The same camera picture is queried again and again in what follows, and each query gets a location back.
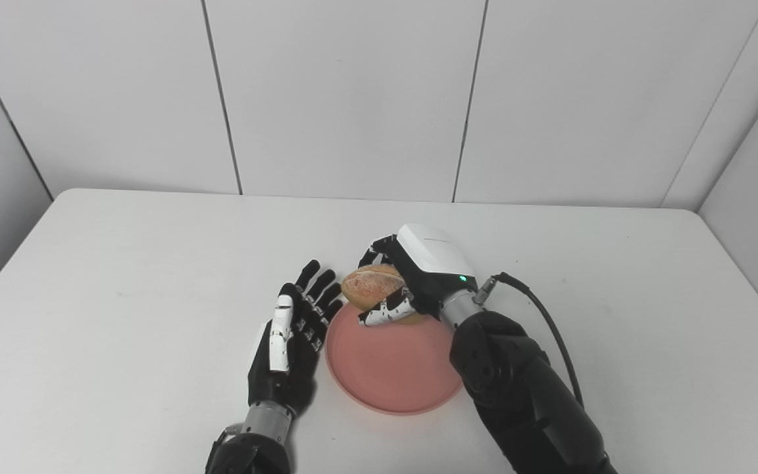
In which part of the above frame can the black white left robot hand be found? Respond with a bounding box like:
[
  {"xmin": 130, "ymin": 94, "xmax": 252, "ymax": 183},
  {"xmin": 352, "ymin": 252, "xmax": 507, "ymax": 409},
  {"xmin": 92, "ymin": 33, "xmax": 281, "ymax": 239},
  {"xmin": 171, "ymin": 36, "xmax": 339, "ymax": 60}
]
[{"xmin": 247, "ymin": 259, "xmax": 344, "ymax": 419}]

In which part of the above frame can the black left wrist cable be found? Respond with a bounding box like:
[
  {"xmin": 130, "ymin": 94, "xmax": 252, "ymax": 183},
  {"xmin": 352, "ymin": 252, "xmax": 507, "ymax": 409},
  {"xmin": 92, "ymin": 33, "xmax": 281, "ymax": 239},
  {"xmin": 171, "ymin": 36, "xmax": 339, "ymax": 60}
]
[{"xmin": 211, "ymin": 425, "xmax": 243, "ymax": 456}]

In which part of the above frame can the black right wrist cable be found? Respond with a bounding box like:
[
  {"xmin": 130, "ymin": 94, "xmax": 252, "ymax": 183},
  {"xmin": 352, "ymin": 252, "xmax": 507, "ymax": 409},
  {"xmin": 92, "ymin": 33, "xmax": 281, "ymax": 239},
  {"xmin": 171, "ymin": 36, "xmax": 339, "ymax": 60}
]
[{"xmin": 474, "ymin": 272, "xmax": 585, "ymax": 409}]

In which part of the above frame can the pink round plate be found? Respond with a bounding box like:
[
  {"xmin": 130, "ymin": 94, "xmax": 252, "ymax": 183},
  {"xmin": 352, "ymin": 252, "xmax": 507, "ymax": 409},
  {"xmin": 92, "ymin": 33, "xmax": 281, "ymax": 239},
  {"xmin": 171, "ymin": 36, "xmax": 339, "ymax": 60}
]
[{"xmin": 325, "ymin": 303, "xmax": 464, "ymax": 416}]

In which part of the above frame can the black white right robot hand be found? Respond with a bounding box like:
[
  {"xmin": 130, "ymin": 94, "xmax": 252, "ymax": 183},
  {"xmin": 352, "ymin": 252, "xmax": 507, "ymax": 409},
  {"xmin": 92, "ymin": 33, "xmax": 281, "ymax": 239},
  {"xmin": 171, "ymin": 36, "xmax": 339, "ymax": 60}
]
[{"xmin": 357, "ymin": 223, "xmax": 478, "ymax": 328}]

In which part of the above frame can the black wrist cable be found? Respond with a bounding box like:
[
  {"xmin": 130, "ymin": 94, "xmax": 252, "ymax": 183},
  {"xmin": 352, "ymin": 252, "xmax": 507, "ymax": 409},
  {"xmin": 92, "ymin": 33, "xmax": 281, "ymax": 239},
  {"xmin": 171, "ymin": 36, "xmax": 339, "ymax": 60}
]
[
  {"xmin": 474, "ymin": 272, "xmax": 585, "ymax": 409},
  {"xmin": 211, "ymin": 425, "xmax": 243, "ymax": 456}
]

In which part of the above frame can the brown bread roll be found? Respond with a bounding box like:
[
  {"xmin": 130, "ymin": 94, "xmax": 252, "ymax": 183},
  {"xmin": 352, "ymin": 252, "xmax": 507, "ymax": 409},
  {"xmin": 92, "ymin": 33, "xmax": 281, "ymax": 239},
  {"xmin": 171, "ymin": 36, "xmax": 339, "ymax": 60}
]
[{"xmin": 341, "ymin": 263, "xmax": 426, "ymax": 325}]

